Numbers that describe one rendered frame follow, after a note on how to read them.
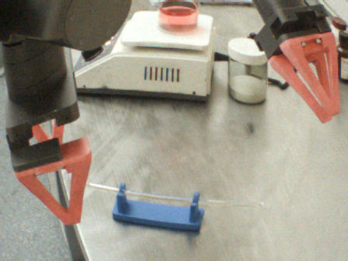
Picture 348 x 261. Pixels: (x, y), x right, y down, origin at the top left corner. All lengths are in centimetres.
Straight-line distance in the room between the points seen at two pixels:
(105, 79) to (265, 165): 26
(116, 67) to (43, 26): 70
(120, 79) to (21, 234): 100
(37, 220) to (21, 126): 160
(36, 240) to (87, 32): 161
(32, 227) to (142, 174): 111
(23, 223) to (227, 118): 109
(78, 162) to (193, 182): 49
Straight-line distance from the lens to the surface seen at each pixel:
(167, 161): 105
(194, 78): 115
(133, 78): 116
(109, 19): 48
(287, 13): 66
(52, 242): 206
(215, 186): 102
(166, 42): 113
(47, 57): 55
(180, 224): 94
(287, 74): 71
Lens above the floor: 134
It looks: 32 degrees down
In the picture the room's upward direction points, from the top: 2 degrees clockwise
